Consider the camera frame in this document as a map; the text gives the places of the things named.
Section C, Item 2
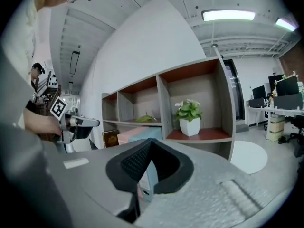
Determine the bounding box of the cardboard box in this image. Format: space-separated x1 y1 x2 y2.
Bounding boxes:
268 117 285 143

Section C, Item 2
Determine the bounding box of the black computer monitor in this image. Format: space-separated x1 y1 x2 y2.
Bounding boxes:
252 85 266 100
268 74 300 97

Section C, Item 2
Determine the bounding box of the white ceiling light panel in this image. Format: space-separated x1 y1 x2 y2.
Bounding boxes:
275 18 298 32
201 9 257 22

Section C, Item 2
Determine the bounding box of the person's cream shirt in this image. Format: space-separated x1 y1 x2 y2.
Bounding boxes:
13 0 39 64

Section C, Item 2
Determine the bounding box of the pink box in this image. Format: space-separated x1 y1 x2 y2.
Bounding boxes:
116 126 146 146

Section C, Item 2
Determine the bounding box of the black glass door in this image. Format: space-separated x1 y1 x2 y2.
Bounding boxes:
223 58 246 122

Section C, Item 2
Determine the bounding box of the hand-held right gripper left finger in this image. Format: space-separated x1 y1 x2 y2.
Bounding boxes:
105 137 153 224

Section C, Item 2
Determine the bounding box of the round white side table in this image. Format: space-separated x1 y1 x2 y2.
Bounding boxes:
230 140 269 175

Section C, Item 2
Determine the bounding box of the person's left hand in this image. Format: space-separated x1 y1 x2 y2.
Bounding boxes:
46 117 64 136

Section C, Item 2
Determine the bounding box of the green leaf sprig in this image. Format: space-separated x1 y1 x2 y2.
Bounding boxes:
135 110 158 124

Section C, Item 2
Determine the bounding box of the black office chair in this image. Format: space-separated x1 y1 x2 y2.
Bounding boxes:
283 114 304 158

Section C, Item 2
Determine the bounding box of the unlit black ceiling light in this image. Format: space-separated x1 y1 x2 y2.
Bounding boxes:
69 51 80 76

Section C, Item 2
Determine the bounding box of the brown book with gold print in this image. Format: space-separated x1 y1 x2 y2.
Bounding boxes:
102 130 119 149

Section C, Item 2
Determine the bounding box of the person's left forearm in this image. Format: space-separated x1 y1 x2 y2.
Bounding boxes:
23 108 52 134

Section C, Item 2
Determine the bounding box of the white office desk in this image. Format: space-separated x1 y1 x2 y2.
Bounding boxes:
245 105 304 140

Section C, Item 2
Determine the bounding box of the white potted flower plant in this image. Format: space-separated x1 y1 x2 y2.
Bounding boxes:
174 98 203 137

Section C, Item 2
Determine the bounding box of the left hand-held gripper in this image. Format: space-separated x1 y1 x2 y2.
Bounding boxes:
49 97 101 144

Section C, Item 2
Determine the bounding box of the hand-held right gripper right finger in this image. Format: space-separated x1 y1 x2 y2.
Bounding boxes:
151 138 194 195

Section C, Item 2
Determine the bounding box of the grey wooden shelf unit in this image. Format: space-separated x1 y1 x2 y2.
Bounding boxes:
101 57 237 162

